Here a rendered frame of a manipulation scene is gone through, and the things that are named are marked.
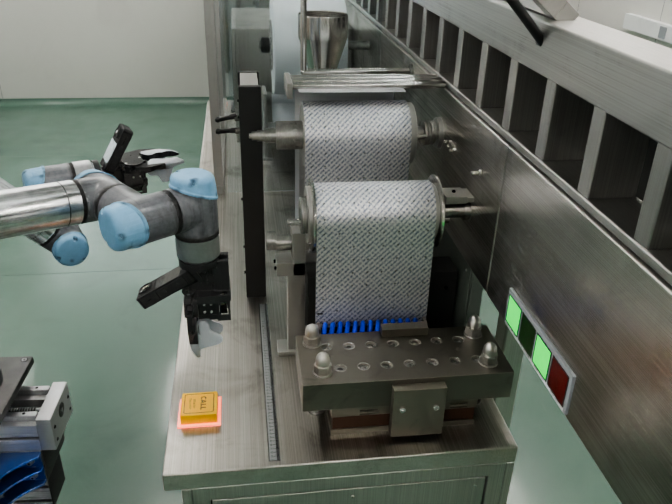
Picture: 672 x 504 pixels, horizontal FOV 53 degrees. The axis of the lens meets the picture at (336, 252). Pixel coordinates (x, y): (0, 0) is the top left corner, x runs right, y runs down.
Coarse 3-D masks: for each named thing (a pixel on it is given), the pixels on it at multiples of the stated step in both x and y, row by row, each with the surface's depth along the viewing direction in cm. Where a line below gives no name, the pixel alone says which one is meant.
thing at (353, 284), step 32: (320, 256) 133; (352, 256) 134; (384, 256) 135; (416, 256) 136; (320, 288) 136; (352, 288) 137; (384, 288) 138; (416, 288) 139; (320, 320) 140; (352, 320) 141
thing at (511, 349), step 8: (504, 328) 165; (496, 336) 171; (504, 336) 166; (512, 336) 165; (504, 344) 166; (512, 344) 166; (504, 352) 167; (512, 352) 168; (520, 352) 168; (512, 360) 169; (520, 360) 169; (512, 368) 170; (520, 368) 171; (512, 384) 172; (512, 392) 174; (496, 400) 174; (504, 400) 175; (512, 400) 175; (504, 408) 176; (512, 408) 176; (504, 416) 177
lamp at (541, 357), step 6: (540, 342) 106; (540, 348) 106; (546, 348) 104; (534, 354) 108; (540, 354) 106; (546, 354) 104; (534, 360) 108; (540, 360) 106; (546, 360) 104; (540, 366) 106; (546, 366) 104; (540, 372) 106; (546, 372) 104
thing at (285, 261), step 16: (288, 240) 140; (304, 240) 139; (288, 256) 143; (304, 256) 141; (288, 272) 142; (304, 272) 142; (288, 288) 144; (304, 288) 145; (288, 304) 146; (304, 304) 147; (288, 320) 148; (304, 320) 149; (288, 336) 150; (288, 352) 151
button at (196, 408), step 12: (192, 396) 135; (204, 396) 135; (216, 396) 135; (192, 408) 132; (204, 408) 132; (216, 408) 132; (180, 420) 130; (192, 420) 130; (204, 420) 131; (216, 420) 131
